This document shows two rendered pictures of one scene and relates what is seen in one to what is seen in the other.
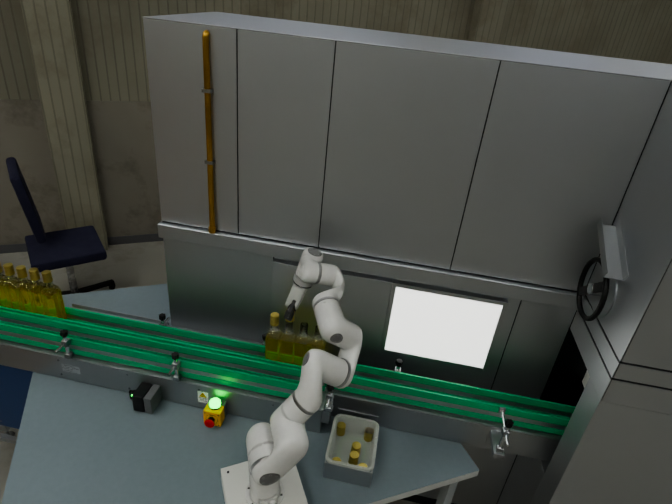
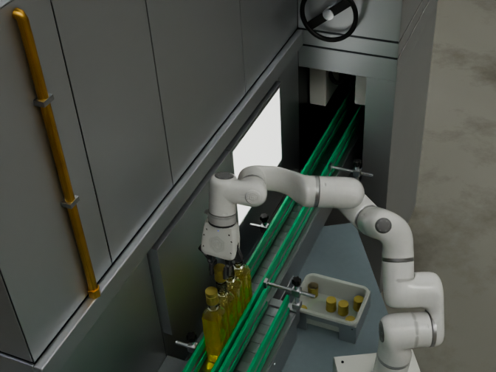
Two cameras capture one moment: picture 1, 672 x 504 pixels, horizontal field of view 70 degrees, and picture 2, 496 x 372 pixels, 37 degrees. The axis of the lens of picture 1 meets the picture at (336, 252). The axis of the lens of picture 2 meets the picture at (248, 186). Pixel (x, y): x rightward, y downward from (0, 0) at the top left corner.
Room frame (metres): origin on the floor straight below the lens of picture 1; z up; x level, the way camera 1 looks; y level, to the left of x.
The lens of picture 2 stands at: (0.91, 1.54, 2.67)
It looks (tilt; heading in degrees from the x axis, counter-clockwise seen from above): 39 degrees down; 288
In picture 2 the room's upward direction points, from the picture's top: 4 degrees counter-clockwise
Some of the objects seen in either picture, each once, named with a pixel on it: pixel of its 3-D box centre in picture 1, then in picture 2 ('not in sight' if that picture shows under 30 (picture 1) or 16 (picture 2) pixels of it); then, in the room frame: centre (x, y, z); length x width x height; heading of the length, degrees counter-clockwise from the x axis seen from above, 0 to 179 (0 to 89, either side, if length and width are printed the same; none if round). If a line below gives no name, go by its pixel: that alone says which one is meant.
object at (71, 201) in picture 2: (209, 141); (63, 173); (1.65, 0.49, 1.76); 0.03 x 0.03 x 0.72; 83
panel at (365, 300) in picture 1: (381, 315); (227, 196); (1.56, -0.21, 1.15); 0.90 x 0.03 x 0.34; 83
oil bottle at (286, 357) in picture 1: (287, 352); (224, 317); (1.47, 0.15, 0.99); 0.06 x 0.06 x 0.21; 82
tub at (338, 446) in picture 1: (352, 447); (331, 305); (1.20, -0.14, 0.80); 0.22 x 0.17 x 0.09; 173
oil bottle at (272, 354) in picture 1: (273, 349); (216, 332); (1.47, 0.21, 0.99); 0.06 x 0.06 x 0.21; 82
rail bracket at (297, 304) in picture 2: (330, 392); (289, 291); (1.32, -0.03, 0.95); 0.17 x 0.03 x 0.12; 173
